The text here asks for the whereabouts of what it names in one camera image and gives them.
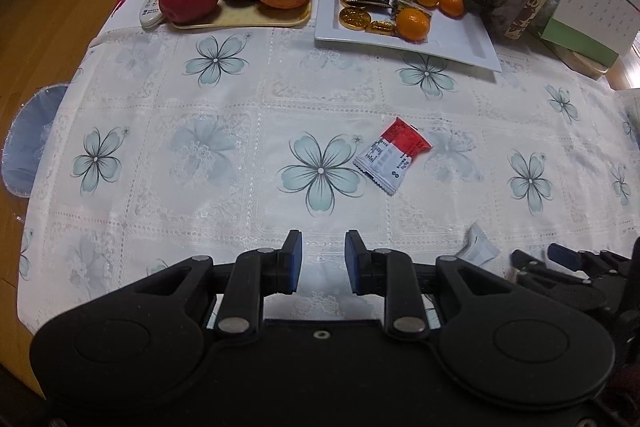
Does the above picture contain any white floral tablecloth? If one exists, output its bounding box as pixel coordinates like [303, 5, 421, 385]
[17, 0, 639, 329]

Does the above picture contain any white remote control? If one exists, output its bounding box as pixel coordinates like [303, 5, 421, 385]
[139, 0, 164, 30]

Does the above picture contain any right mandarin orange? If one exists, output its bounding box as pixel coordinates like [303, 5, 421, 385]
[438, 0, 465, 18]

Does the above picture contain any silver grey snack bar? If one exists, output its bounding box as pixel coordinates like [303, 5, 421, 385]
[456, 223, 499, 268]

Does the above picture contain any red white snack packet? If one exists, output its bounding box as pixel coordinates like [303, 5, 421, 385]
[352, 118, 432, 196]

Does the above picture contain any white rectangular plate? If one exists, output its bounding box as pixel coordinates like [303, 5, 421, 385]
[314, 0, 501, 72]

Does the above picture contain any front mandarin orange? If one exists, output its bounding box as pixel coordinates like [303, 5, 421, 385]
[395, 8, 431, 42]

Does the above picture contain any beige fruit board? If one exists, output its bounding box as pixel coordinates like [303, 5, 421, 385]
[172, 0, 312, 30]

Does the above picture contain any desk calendar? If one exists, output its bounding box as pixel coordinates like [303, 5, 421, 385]
[540, 0, 639, 67]

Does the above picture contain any gold chocolate coin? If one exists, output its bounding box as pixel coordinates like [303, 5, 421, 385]
[337, 8, 372, 31]

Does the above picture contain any blue chair cushion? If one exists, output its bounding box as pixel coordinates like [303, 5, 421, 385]
[1, 83, 68, 198]

